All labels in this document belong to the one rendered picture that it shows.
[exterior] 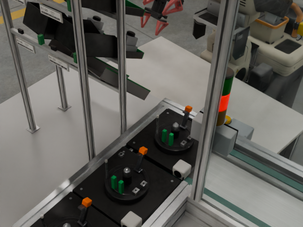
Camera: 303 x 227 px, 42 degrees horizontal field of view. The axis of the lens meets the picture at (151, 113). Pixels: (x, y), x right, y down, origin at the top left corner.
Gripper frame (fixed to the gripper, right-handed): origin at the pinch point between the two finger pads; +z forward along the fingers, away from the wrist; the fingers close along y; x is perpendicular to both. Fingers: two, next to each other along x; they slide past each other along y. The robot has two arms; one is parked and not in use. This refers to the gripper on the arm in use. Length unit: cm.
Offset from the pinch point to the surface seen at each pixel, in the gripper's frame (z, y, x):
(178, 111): 16.0, 17.5, 32.1
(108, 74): 28.7, 5.8, 1.9
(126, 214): 56, 41, 10
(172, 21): -106, -152, 197
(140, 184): 47, 37, 12
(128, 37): 14.9, 2.8, -1.0
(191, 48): -86, -105, 187
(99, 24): 16.0, -12.9, 1.0
